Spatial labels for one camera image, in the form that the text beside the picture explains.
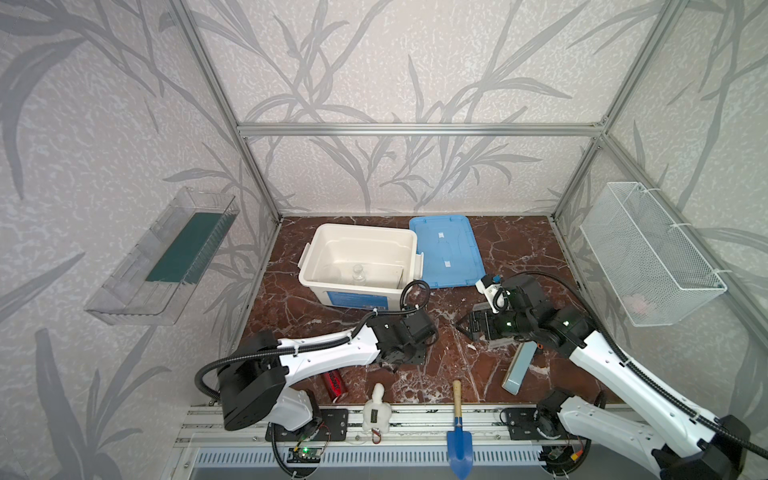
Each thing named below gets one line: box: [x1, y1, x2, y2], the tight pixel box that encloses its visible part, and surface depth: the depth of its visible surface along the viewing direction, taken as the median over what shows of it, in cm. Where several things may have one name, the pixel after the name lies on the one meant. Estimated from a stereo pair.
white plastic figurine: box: [362, 383, 392, 434], surface depth 75 cm
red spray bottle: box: [323, 370, 343, 403], surface depth 79 cm
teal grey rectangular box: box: [502, 341, 538, 396], surface depth 80 cm
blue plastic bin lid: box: [409, 215, 486, 289], surface depth 114 cm
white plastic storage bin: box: [298, 223, 424, 311], surface depth 96 cm
